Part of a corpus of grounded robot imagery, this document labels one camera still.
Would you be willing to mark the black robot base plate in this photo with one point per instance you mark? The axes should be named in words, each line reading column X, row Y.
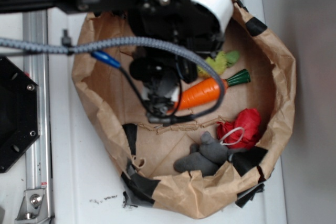
column 19, row 113

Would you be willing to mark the aluminium extrusion rail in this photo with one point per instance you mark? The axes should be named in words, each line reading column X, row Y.
column 38, row 156

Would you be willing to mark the green plush toy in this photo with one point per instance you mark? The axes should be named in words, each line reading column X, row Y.
column 223, row 60

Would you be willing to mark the brown paper bag bin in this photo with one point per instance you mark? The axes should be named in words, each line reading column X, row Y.
column 143, row 153

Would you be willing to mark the red crumpled fabric toy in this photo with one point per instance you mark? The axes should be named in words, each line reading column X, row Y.
column 243, row 132

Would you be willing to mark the metal corner bracket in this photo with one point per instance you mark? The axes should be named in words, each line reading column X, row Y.
column 33, row 208

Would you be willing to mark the blue cable connector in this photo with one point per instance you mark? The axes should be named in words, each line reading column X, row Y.
column 106, row 58

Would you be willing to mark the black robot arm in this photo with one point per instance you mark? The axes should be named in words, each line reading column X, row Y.
column 176, row 35

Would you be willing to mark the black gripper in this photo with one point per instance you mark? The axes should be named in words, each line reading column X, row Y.
column 161, row 74

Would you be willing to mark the orange plastic carrot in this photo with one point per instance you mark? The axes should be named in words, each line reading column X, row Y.
column 208, row 90

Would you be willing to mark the grey plush mouse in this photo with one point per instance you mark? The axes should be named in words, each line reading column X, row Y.
column 207, row 157

